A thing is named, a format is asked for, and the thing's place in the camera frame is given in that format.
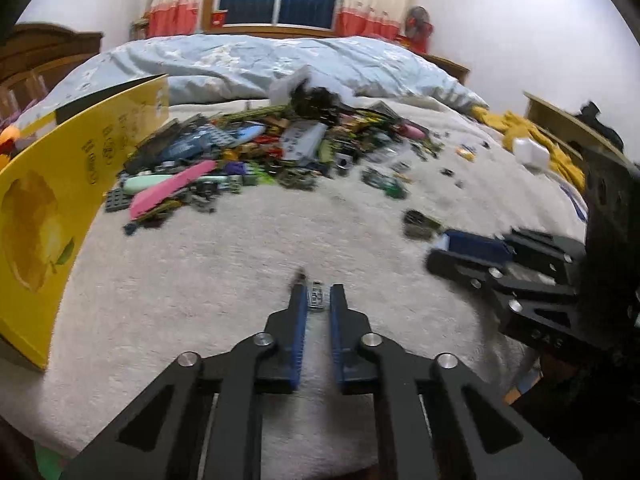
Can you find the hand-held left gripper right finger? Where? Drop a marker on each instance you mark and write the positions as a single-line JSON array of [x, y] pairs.
[[336, 332]]

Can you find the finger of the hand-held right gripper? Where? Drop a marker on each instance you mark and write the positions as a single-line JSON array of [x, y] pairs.
[[460, 265], [475, 246]]

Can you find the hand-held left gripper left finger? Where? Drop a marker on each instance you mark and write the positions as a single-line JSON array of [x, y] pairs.
[[300, 332]]

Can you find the small grey toy brick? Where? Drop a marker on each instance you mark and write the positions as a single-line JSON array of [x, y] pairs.
[[316, 296]]

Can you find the pile of mixed toy bricks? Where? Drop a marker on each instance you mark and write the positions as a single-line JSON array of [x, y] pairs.
[[250, 160]]

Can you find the yellow cardboard box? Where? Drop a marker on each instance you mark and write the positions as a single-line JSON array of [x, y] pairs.
[[60, 210]]

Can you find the dark olive toy brick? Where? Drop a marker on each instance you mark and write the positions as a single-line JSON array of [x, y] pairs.
[[420, 224]]

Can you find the cream fleece blanket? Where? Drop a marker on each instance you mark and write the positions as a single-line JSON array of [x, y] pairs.
[[250, 270]]

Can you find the small yellow toy brick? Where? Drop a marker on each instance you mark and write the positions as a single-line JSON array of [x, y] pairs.
[[466, 152]]

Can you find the small white box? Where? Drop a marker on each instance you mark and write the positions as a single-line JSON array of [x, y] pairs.
[[530, 155]]

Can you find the yellow cloth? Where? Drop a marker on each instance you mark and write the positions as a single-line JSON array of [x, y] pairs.
[[520, 127]]

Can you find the wooden footboard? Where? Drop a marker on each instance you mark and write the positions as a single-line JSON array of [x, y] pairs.
[[555, 115]]

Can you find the wooden window cabinet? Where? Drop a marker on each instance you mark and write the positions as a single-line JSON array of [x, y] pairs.
[[450, 67]]

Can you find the black mesh bag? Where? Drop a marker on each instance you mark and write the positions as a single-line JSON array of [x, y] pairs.
[[315, 100]]

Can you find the red electric fan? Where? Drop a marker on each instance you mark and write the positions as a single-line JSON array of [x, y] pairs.
[[417, 25]]

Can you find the clear plastic container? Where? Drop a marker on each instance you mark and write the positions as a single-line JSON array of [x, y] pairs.
[[287, 85]]

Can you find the blue floral duvet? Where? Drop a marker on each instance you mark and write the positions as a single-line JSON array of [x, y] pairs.
[[300, 55]]

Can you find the red box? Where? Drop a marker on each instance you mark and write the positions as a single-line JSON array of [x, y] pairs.
[[218, 19]]

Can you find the wooden headboard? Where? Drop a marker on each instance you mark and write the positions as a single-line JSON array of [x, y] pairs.
[[45, 52]]

